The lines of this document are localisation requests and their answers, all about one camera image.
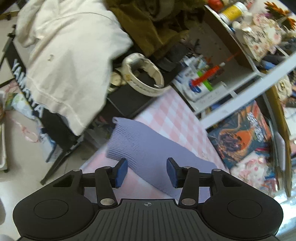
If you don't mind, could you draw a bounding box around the purple and mauve sweater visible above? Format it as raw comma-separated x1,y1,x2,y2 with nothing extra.
106,118,217,199

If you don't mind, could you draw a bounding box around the pink checkered desk mat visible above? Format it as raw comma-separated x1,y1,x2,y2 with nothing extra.
82,90,225,199

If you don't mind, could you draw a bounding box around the black Yamaha keyboard stand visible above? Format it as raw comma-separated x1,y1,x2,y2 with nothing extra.
1,25,83,185

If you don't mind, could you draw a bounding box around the white pink plush bunny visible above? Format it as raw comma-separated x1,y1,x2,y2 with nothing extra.
230,151,278,197

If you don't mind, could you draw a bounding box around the Harry Potter book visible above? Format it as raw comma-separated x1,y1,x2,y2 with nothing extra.
208,100,271,169

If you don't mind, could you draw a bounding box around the red tassel pen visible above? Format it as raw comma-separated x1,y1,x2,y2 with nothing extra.
191,62,225,86

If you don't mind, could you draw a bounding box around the white garment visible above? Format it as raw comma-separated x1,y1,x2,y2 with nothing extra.
16,1,132,136

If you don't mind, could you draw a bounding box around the dark olive green garment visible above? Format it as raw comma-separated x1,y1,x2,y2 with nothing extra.
106,1,208,60

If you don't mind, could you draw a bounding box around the white bookshelf frame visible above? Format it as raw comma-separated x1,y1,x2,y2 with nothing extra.
187,6,295,129

